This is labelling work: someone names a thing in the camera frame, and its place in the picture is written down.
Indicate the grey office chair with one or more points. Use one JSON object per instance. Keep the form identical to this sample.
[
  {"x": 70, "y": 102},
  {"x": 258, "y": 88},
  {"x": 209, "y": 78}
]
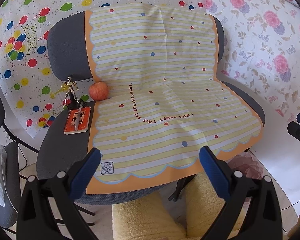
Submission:
[{"x": 65, "y": 45}]

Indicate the cream fluffy cushion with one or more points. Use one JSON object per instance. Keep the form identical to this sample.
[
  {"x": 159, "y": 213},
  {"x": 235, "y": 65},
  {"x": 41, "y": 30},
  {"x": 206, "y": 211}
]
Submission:
[{"x": 145, "y": 217}]

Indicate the orange spiral notebook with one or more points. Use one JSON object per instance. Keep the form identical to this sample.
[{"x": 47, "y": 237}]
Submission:
[{"x": 83, "y": 120}]

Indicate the grey pen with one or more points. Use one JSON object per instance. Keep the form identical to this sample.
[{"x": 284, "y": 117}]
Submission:
[{"x": 78, "y": 120}]

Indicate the red apple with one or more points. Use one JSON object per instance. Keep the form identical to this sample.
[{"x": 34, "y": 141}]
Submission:
[{"x": 98, "y": 91}]

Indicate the yellow striped dotted cloth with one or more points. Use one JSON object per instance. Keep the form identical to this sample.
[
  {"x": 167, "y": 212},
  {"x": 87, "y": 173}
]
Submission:
[{"x": 165, "y": 80}]

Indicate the floral print sheet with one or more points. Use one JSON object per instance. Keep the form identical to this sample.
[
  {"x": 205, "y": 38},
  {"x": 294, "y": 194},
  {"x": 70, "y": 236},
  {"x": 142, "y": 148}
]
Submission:
[{"x": 265, "y": 55}]

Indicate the balloon print plastic sheet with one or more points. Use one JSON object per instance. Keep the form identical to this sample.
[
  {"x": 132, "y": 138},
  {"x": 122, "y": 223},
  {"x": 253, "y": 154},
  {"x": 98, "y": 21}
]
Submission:
[{"x": 27, "y": 30}]

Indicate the trash bin with pink bag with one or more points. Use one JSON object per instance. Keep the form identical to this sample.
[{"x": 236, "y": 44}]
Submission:
[{"x": 245, "y": 166}]

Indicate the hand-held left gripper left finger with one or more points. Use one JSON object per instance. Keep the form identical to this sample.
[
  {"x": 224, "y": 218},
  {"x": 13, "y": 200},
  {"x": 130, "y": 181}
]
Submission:
[{"x": 86, "y": 172}]

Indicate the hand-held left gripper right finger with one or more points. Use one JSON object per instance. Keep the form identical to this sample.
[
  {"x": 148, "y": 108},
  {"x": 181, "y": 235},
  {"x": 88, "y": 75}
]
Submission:
[{"x": 212, "y": 170}]

